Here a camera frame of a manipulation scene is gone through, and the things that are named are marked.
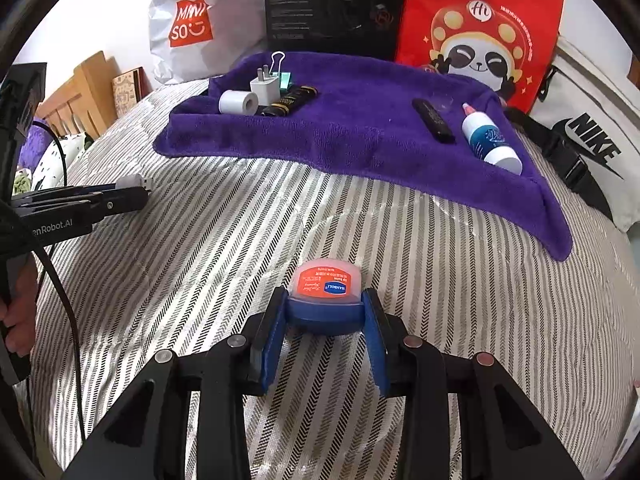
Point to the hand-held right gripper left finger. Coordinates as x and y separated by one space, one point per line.
272 347

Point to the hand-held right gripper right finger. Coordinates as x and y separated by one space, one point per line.
378 347

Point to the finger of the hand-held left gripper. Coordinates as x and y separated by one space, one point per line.
90 191
105 206

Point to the small grey white gadget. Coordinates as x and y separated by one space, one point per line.
131 182

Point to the blue lidded balm jar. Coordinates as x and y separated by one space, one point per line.
327 300

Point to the white tape roll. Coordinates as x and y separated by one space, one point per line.
237 103

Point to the white charger plug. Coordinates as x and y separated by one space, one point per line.
264 87

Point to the black gold tube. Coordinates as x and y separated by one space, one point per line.
292 100

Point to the white blue bottle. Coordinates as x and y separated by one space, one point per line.
489 142

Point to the person's left hand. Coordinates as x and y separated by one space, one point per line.
17 310

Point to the patterned cloth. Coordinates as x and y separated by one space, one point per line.
55 157

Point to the wooden headboard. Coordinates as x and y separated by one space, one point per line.
75 95

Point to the brown kraft notebook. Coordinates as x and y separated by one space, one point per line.
131 92

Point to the purple towel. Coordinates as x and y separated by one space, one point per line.
365 140

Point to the white plastic bag orange logo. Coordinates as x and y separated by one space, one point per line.
200 15

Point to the teal binder clip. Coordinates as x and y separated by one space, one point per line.
281 71

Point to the black cardboard box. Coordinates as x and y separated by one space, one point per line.
335 5

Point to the white canvas bag black logo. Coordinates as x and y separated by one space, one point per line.
590 125

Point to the red paper bag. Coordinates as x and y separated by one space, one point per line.
475 30

